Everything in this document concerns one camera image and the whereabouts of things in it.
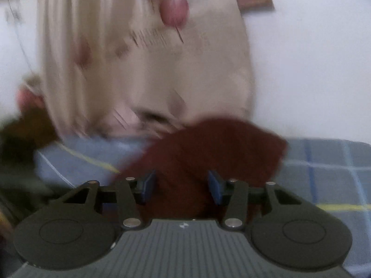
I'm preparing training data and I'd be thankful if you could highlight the beige leaf print curtain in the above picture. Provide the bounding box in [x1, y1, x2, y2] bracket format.
[36, 0, 257, 139]

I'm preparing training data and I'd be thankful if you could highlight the floral patterned object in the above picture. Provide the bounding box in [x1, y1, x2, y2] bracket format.
[16, 74, 45, 115]

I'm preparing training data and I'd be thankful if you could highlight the thin wall cable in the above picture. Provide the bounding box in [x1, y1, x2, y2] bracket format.
[4, 0, 34, 74]

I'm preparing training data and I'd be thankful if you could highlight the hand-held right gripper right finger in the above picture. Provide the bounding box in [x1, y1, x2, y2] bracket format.
[207, 170, 314, 231]

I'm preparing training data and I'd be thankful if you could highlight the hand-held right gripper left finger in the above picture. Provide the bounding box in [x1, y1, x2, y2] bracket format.
[58, 170, 157, 230]

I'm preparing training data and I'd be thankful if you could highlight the blue plaid bed sheet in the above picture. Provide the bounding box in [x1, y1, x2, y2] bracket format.
[34, 135, 371, 278]

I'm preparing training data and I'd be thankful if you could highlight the dark red knit garment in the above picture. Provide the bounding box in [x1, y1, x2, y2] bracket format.
[112, 117, 289, 221]

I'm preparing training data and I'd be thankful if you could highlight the dark cloth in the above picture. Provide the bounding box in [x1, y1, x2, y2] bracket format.
[0, 106, 60, 199]

